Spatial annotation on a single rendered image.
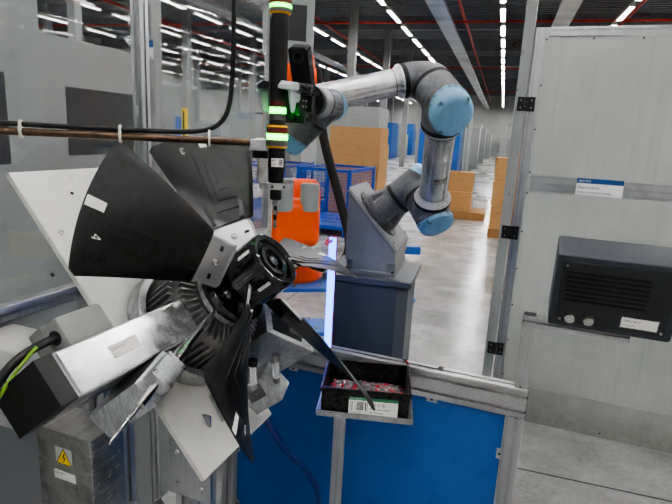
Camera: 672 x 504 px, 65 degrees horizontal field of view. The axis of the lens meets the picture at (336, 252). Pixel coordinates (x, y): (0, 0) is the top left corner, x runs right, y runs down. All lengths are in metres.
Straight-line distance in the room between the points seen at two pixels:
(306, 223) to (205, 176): 3.90
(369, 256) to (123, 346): 1.07
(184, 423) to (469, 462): 0.82
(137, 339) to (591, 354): 2.41
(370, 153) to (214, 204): 8.05
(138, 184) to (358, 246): 1.03
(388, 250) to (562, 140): 1.26
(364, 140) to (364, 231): 7.36
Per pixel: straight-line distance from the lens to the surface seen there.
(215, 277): 1.02
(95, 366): 0.88
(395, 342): 1.84
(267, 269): 1.00
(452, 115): 1.43
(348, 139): 9.23
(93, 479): 1.27
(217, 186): 1.15
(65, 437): 1.27
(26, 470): 1.79
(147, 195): 0.93
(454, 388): 1.48
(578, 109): 2.78
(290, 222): 5.01
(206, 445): 1.11
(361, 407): 1.31
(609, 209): 2.80
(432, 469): 1.63
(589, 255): 1.31
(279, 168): 1.10
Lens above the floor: 1.47
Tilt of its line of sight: 13 degrees down
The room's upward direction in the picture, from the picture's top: 3 degrees clockwise
